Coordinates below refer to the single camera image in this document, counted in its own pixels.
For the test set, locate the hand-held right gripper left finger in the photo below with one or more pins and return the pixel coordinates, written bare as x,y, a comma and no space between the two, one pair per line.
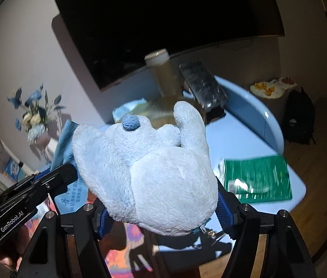
104,223

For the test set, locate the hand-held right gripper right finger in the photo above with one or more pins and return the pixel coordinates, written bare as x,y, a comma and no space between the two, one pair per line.
225,211

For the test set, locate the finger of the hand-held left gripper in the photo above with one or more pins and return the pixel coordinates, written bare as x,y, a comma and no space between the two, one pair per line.
40,176
63,175

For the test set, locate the light blue plush toy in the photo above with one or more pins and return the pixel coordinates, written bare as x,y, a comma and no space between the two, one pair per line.
152,165

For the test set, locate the person's left hand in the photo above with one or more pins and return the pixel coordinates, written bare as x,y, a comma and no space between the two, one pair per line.
5,256

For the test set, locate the orange floral mat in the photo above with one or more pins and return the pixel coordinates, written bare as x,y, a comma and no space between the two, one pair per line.
128,237

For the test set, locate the stack of books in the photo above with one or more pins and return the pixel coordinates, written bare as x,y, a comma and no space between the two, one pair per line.
11,169

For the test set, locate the pink ribbed vase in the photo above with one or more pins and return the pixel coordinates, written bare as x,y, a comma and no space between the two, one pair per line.
42,146

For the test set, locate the light blue printed cloth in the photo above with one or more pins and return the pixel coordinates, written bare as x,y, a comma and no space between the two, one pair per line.
65,142

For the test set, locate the green booklet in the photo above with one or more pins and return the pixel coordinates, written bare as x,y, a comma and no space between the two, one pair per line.
262,176

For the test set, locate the blue and white flowers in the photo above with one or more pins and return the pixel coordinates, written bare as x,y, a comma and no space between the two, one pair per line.
33,113

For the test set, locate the pale crumpled cloth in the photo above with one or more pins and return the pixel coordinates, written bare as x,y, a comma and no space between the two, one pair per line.
128,108

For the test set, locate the beige side cabinet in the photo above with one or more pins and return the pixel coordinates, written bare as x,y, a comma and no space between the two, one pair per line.
275,110

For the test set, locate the black backpack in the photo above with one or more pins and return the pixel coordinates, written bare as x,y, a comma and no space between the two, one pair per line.
298,118

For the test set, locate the plate of orange slices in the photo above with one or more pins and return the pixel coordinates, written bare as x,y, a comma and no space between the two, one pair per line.
267,91

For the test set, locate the black glittery box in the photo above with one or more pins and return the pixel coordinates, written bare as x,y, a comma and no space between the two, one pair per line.
202,85

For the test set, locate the tan tumbler with lid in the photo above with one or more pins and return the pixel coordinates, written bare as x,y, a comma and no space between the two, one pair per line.
163,72

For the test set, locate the black curved monitor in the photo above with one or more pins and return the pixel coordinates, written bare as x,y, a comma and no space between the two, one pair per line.
166,14

